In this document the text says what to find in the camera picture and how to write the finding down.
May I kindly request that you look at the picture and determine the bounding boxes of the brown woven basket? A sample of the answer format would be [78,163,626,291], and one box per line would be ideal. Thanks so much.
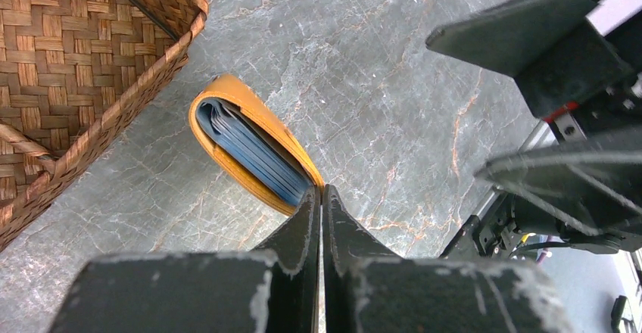
[1,0,208,247]

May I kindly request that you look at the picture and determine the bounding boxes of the blue cards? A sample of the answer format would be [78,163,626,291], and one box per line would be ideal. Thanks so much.
[195,97,313,207]

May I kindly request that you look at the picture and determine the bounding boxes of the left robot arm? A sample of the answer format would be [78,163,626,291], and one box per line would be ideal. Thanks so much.
[49,185,572,332]

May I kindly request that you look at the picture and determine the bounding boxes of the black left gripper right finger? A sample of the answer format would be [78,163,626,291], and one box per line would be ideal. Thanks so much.
[322,185,573,332]

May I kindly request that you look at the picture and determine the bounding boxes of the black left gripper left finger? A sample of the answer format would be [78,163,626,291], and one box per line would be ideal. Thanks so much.
[49,188,321,332]

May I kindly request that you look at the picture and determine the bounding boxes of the yellow leather card holder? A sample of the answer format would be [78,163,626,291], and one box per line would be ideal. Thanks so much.
[188,74,325,216]

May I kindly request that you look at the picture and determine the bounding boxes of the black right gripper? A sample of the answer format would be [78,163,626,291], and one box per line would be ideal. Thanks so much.
[425,0,641,254]

